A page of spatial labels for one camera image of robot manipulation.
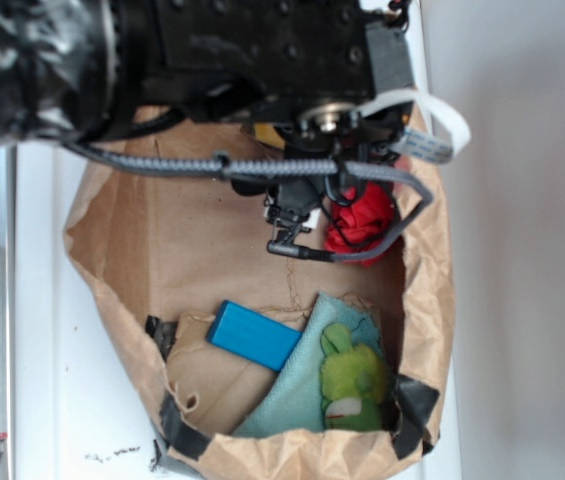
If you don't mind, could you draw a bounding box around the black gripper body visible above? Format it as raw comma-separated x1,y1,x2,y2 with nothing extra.
129,1,414,153

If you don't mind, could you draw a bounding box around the yellow and green sponge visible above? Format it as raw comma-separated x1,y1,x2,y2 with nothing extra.
253,123,286,151

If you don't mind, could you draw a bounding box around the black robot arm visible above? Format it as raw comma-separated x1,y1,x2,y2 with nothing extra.
0,1,414,153

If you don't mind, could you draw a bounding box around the small black clip microphone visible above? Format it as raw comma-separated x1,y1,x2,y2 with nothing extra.
231,174,323,257

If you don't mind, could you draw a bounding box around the red crumpled paper ball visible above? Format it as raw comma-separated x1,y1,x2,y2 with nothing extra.
324,182,396,254

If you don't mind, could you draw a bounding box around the brown paper bag tray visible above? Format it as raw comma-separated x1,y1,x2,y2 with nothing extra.
62,89,457,480

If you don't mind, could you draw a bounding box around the blue rectangular block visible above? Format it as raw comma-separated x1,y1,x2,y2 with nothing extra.
206,300,302,372

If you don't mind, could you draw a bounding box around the green plush toy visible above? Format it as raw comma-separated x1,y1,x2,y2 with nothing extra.
319,323,389,432

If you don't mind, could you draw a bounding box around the light teal cloth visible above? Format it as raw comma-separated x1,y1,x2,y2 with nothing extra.
233,293,385,438

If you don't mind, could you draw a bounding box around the white flat ribbon cable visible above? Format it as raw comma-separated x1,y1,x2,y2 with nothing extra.
361,89,472,164

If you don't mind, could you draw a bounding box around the grey braided cable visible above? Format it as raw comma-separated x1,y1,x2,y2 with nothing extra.
61,139,435,269

